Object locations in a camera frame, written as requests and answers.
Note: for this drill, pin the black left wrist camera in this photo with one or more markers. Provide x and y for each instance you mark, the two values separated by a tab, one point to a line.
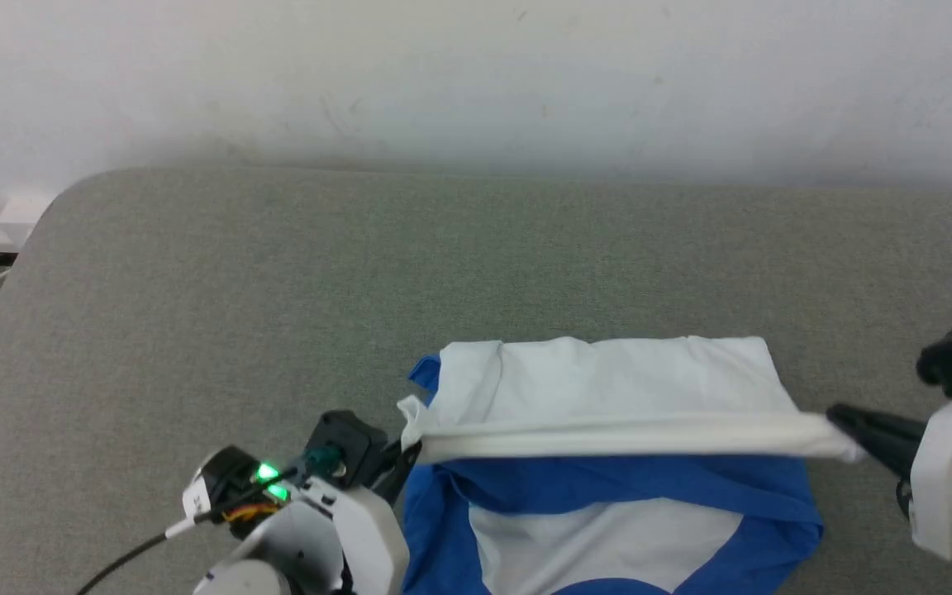
344	446

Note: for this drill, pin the blue and white garment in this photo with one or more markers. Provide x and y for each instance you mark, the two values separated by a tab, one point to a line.
608	463

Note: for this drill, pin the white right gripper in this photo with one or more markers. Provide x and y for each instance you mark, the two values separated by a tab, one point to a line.
951	471

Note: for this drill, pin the white wall socket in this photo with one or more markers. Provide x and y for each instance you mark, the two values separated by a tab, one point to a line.
26	209

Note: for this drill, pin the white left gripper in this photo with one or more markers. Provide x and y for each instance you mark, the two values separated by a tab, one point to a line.
352	537

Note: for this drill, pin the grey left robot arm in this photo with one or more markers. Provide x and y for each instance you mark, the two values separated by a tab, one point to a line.
245	580

